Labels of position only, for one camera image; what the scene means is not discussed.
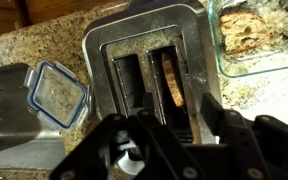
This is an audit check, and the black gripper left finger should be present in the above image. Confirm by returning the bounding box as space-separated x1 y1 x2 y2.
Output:
48 109 206 180

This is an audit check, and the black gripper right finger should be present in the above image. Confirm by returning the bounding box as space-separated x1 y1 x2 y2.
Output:
199 92 288 180

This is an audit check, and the brown bread slice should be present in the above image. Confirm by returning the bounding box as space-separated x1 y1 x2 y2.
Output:
218 11 272 56
160 51 186 108

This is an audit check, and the stainless steel two-slot toaster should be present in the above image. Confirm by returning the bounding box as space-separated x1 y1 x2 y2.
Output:
81 0 224 180

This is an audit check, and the clear glass food container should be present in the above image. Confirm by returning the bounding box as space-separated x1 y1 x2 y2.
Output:
207 0 288 80

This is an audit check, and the clear lid with blue seal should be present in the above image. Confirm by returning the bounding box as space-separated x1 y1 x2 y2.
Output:
22 60 92 133

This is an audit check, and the stainless steel sink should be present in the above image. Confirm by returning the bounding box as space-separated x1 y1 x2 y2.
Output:
0 62 68 170

